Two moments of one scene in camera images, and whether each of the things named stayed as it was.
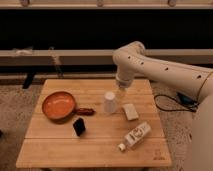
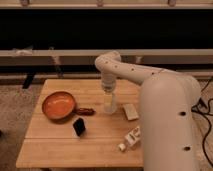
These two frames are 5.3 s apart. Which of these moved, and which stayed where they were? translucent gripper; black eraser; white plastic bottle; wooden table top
Moved: translucent gripper
Stayed: white plastic bottle; black eraser; wooden table top
